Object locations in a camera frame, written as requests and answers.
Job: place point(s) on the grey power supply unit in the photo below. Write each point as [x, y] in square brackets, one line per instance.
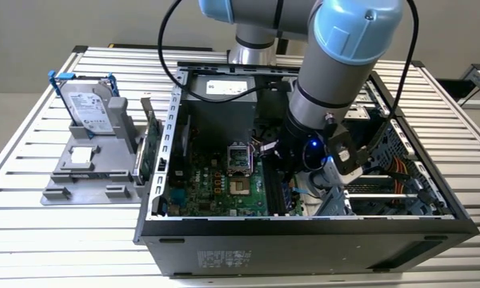
[220, 120]

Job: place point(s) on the silver CPU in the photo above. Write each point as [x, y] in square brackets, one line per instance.
[81, 154]

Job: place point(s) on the CPU socket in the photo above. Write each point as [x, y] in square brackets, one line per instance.
[240, 187]

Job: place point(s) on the grey plastic parts rack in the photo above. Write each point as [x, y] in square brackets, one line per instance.
[107, 156]

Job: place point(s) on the black expansion slot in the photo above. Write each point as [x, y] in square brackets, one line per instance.
[178, 168]

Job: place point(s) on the green graphics card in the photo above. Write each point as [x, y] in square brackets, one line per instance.
[151, 141]

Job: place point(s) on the metal disk bay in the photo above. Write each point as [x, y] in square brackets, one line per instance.
[384, 196]

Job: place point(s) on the green motherboard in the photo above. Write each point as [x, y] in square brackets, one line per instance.
[208, 192]

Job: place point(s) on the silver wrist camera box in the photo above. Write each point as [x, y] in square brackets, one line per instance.
[353, 177]

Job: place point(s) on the hard disk in blue carrier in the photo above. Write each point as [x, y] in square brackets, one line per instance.
[87, 105]

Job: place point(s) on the black camera bracket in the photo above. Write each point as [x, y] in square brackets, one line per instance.
[340, 144]

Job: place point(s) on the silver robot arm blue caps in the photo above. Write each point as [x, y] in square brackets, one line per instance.
[336, 75]

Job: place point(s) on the dark blue RAM stick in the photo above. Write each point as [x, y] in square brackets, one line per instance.
[288, 198]

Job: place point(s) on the metal drive cage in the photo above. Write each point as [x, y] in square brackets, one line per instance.
[357, 112]

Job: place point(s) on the black rectangular block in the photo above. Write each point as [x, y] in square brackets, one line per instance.
[453, 88]

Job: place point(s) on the blue expansion slot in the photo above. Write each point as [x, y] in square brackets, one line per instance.
[177, 198]

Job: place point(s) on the black open PC case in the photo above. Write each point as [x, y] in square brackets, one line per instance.
[304, 252]

